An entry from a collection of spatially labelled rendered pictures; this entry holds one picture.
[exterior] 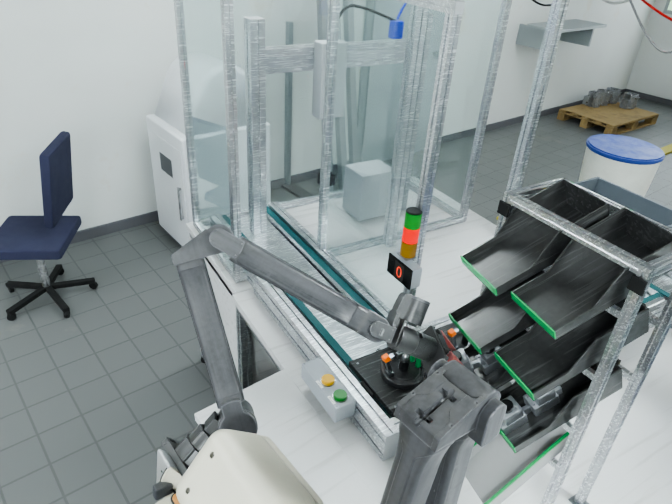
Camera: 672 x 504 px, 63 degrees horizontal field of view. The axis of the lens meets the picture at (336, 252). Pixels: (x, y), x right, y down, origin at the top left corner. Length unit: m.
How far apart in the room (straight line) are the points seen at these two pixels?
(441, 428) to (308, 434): 0.98
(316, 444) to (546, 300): 0.82
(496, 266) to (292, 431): 0.81
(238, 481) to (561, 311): 0.66
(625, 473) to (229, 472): 1.22
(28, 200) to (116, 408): 1.77
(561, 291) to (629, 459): 0.83
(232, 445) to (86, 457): 1.93
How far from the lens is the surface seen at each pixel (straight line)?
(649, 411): 2.08
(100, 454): 2.87
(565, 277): 1.20
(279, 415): 1.73
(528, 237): 1.28
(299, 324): 1.88
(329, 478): 1.60
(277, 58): 2.24
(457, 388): 0.77
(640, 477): 1.87
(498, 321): 1.31
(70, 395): 3.17
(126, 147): 4.30
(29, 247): 3.50
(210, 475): 1.00
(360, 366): 1.73
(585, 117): 7.91
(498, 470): 1.46
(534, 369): 1.24
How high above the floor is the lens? 2.15
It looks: 32 degrees down
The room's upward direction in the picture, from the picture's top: 4 degrees clockwise
